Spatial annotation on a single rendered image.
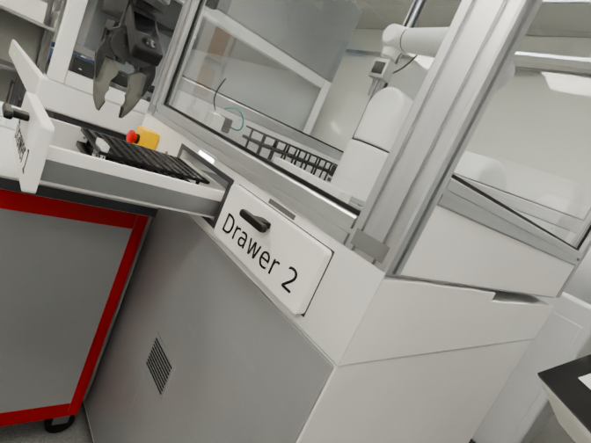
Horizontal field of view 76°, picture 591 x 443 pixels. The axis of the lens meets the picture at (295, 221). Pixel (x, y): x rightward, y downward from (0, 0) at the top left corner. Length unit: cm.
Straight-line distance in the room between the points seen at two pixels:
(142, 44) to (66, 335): 77
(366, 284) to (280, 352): 19
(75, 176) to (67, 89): 94
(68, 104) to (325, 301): 129
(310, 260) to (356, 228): 9
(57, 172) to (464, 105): 60
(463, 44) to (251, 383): 59
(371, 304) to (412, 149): 21
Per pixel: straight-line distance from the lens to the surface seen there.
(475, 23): 56
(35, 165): 69
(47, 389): 129
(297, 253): 58
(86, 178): 72
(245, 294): 70
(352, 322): 53
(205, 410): 81
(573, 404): 35
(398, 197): 51
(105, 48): 77
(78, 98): 164
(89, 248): 105
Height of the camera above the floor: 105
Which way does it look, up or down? 11 degrees down
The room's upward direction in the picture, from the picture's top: 24 degrees clockwise
